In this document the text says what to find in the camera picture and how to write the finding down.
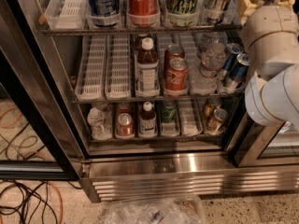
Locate clear plastic bin on floor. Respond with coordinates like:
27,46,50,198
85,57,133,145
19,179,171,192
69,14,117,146
100,194,207,224

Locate wire shelf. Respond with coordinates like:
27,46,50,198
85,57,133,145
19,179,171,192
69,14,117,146
90,133,224,144
40,24,242,36
72,91,244,104

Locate stainless steel display fridge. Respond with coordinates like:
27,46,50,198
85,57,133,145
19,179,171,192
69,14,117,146
38,0,299,202

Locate tall red coca-cola can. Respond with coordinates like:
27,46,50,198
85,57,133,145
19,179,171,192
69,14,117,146
129,0,157,27

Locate front red coke can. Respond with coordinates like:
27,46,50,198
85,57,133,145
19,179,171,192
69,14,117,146
165,58,188,91

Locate tangled black orange cables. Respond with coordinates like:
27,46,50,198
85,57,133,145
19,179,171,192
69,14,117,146
0,105,82,224

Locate brown tea bottle middle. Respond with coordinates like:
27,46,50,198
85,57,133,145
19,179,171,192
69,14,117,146
136,37,158,92

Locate empty white tray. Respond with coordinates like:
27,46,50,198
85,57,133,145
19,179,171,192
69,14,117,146
105,35,131,100
178,100,202,136
75,35,107,101

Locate top wire shelf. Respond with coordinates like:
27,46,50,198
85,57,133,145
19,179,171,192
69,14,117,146
40,24,242,36

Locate bronze can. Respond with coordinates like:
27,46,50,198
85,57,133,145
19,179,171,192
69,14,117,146
203,97,221,119
206,108,228,132

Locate clear water bottle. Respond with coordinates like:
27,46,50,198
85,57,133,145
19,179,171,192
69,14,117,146
195,43,226,94
87,107,111,141

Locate brown tea bottle bottom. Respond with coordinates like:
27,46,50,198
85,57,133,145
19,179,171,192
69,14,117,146
139,101,156,136

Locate front blue red bull can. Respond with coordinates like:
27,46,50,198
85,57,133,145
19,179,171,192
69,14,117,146
224,52,249,90

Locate rear bronze can bottom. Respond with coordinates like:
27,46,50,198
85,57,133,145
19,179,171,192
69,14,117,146
203,97,221,119

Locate empty clear top tray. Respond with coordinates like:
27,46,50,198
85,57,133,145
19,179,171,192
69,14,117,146
45,0,88,31

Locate rear blue red bull can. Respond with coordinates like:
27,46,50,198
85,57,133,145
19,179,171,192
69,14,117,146
218,43,243,81

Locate front bronze can bottom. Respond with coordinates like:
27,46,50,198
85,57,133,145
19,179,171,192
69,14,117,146
206,108,228,132

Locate clear water bottle bottom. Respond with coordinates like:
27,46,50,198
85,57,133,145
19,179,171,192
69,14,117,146
87,107,111,141

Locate blue red bull can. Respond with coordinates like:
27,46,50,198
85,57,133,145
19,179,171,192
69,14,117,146
224,52,249,90
218,43,243,81
204,0,231,24

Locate bottom wire shelf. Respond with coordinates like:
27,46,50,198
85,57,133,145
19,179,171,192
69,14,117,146
90,133,224,144

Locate blue pepsi can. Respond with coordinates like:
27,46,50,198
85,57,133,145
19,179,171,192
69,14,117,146
88,0,120,27

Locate green tall can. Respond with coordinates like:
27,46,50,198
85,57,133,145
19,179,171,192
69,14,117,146
165,0,198,26

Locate red can bottom front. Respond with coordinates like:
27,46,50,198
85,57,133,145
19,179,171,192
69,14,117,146
117,113,134,136

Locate blue red bull can top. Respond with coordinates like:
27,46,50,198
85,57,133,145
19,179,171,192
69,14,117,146
204,0,231,24

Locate empty white tray left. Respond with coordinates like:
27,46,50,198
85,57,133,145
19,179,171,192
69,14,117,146
75,35,107,101

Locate rear red coke can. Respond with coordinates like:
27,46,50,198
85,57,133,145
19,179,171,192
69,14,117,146
164,44,185,66

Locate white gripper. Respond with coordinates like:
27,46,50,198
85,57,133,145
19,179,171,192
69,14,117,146
237,0,298,57

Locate red coke can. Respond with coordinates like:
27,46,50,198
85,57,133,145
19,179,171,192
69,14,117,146
165,58,188,91
164,44,185,66

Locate brown tea bottle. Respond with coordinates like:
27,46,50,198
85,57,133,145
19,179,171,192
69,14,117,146
139,101,156,136
136,37,158,92

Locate empty white tray bottom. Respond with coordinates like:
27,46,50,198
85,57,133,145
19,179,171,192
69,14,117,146
178,100,202,136

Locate open left fridge door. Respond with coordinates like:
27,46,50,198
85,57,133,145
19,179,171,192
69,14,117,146
0,0,84,180

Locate clear water bottle middle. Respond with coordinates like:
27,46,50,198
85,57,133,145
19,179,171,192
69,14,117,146
195,43,226,94

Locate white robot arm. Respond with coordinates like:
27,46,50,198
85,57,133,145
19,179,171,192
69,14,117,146
237,0,299,127

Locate middle wire shelf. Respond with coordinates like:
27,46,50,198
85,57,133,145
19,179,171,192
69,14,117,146
72,91,244,104

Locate green can bottom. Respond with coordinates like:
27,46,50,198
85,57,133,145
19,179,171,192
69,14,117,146
161,100,177,123

